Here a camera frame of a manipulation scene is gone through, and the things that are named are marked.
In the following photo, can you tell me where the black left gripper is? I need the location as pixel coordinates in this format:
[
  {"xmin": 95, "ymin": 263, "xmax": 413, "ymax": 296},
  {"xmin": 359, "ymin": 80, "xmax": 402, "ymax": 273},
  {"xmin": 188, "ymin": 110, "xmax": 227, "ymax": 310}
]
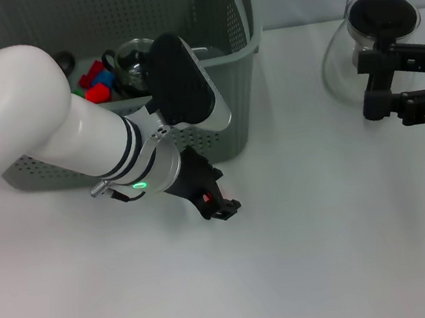
[{"xmin": 157, "ymin": 139, "xmax": 245, "ymax": 231}]

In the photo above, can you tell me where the bright red curved block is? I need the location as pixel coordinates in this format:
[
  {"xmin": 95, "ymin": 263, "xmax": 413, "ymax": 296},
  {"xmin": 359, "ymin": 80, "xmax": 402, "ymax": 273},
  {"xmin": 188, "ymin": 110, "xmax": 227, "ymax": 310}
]
[{"xmin": 83, "ymin": 82, "xmax": 112, "ymax": 105}]

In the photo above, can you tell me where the glass teacup black sleeve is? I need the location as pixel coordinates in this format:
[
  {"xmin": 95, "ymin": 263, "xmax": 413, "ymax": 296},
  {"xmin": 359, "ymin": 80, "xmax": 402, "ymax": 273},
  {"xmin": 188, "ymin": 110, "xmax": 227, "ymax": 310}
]
[{"xmin": 100, "ymin": 35, "xmax": 163, "ymax": 102}]

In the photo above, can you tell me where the blue square plate block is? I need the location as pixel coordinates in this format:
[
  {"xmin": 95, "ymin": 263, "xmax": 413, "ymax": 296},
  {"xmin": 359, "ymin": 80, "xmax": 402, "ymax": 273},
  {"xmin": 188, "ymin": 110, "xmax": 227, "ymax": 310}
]
[{"xmin": 89, "ymin": 70, "xmax": 116, "ymax": 90}]

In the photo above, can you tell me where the dark red arch block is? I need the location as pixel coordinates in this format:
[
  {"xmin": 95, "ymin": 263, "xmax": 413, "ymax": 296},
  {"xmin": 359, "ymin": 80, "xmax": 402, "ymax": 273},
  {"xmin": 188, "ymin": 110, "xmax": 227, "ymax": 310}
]
[{"xmin": 76, "ymin": 59, "xmax": 107, "ymax": 88}]

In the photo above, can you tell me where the grey perforated plastic storage bin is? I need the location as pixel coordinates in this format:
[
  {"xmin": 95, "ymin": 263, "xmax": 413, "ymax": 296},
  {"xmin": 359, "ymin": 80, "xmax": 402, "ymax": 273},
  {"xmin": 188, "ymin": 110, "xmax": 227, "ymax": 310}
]
[{"xmin": 0, "ymin": 0, "xmax": 283, "ymax": 197}]

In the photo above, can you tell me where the left gripper silver plug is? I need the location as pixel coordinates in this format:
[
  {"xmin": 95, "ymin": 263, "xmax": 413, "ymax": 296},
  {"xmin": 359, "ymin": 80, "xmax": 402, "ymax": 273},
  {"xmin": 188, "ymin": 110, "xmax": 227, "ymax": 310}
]
[{"xmin": 89, "ymin": 180, "xmax": 112, "ymax": 199}]

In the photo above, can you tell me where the black clay teapot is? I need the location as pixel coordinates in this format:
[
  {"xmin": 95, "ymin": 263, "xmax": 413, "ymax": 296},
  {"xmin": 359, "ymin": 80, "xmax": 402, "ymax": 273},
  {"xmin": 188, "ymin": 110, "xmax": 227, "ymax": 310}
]
[{"xmin": 53, "ymin": 49, "xmax": 78, "ymax": 75}]

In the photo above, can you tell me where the left gripper grey cable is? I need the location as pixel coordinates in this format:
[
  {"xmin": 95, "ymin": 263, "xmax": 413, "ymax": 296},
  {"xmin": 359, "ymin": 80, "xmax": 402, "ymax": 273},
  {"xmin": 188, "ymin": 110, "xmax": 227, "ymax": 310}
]
[{"xmin": 108, "ymin": 183, "xmax": 147, "ymax": 205}]

